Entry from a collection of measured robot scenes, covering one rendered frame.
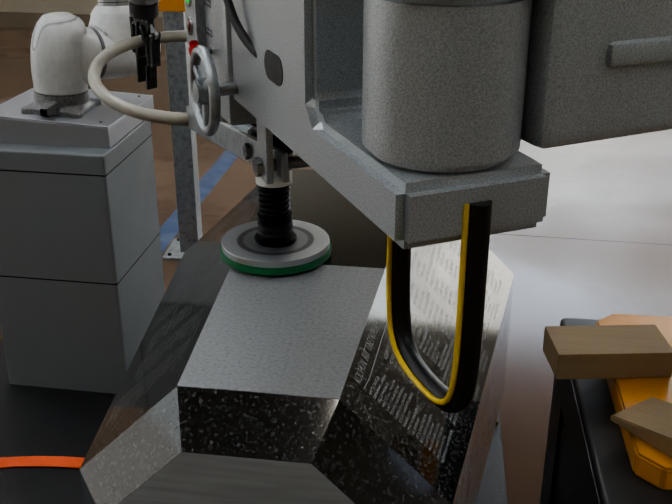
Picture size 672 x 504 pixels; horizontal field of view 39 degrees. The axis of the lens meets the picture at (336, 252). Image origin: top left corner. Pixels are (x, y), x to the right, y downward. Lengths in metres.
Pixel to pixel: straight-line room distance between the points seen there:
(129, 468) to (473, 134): 0.78
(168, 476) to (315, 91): 0.61
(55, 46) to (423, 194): 1.91
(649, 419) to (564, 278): 2.31
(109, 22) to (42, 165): 0.47
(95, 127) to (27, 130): 0.21
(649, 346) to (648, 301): 2.05
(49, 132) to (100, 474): 1.45
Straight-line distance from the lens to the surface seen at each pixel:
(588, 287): 3.81
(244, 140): 1.76
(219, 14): 1.64
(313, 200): 2.15
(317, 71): 1.28
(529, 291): 3.72
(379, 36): 1.07
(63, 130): 2.82
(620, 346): 1.71
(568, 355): 1.66
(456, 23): 1.03
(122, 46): 2.55
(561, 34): 1.11
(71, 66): 2.85
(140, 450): 1.52
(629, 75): 1.18
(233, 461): 1.42
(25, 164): 2.84
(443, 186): 1.08
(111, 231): 2.81
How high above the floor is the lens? 1.65
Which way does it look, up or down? 25 degrees down
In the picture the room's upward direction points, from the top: straight up
